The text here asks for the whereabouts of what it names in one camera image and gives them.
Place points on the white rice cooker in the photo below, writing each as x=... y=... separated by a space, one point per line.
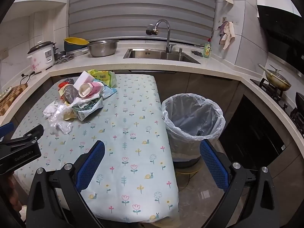
x=39 y=57

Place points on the dark grey plastic bag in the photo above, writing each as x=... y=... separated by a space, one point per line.
x=71 y=95

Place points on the blue and white wrapper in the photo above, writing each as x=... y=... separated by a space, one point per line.
x=109 y=91

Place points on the red plastic bag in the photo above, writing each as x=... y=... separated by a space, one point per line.
x=63 y=85

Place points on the yellow-green snack bag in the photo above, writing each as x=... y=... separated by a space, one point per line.
x=108 y=78

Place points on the dish soap bottle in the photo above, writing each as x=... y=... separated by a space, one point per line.
x=207 y=49

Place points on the white crumpled tissue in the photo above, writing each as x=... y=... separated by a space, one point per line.
x=49 y=110

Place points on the steel colander bowl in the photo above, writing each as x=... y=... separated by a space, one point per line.
x=103 y=48

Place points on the white sponge block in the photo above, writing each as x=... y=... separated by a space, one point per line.
x=82 y=78

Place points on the pink paper cup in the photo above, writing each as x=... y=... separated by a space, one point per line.
x=93 y=87

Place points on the yellow wrapper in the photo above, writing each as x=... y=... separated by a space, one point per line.
x=61 y=93

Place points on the beige hanging cloth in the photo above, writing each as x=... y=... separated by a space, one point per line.
x=230 y=34

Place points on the white crumpled paper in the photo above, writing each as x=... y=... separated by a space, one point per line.
x=83 y=102

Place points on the dark scouring pad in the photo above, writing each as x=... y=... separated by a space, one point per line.
x=197 y=53

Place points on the chrome faucet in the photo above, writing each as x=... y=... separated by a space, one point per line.
x=168 y=35

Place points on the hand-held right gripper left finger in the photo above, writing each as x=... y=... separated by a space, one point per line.
x=90 y=163

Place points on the steel sink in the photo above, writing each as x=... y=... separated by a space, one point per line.
x=154 y=54

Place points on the black pan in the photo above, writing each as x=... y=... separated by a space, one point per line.
x=299 y=101

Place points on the yellow and blue basin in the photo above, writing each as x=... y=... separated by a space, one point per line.
x=76 y=43

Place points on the grey trash bin with liner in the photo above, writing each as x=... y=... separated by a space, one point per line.
x=192 y=114

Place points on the grey tray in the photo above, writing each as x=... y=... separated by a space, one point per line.
x=80 y=52

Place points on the clear plastic bag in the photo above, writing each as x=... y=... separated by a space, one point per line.
x=59 y=123

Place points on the grey window blind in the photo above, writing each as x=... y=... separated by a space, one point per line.
x=142 y=9

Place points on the purple hanging cloth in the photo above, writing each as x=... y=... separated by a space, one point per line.
x=222 y=28

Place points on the steel wool scrubber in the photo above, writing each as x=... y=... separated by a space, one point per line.
x=68 y=80

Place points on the black built-in appliance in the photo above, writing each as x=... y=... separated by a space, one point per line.
x=251 y=135

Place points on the sink soap pump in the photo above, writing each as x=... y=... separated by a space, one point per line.
x=180 y=50

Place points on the wooden cutting board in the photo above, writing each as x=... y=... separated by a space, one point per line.
x=11 y=99

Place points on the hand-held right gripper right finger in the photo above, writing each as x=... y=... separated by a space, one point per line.
x=213 y=163

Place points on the floral tablecloth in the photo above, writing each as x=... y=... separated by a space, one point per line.
x=133 y=114

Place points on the black gas stove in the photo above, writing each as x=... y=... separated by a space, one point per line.
x=273 y=91

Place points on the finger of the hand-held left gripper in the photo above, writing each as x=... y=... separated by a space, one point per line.
x=30 y=133
x=6 y=129

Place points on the green milk carton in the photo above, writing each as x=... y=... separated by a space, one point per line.
x=89 y=110

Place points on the metal steamer rack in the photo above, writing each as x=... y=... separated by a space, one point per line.
x=64 y=58

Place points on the black range hood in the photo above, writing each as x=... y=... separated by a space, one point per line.
x=282 y=28

